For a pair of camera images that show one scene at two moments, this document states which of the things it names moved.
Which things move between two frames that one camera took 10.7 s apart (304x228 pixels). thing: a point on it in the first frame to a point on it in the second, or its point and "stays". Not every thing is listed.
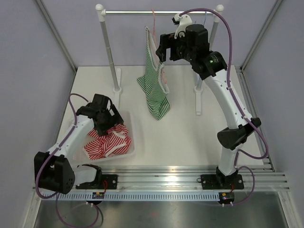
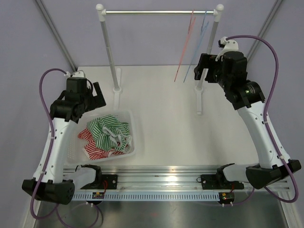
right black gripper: [165, 43] to [204, 63]
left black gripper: [115, 119] to [97, 99]
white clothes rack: [117, 90] stays
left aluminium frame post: [55, 32] stays
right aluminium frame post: [272, 12] stays
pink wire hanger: [154, 25] to [193, 21]
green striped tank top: [154, 82] to [109, 129]
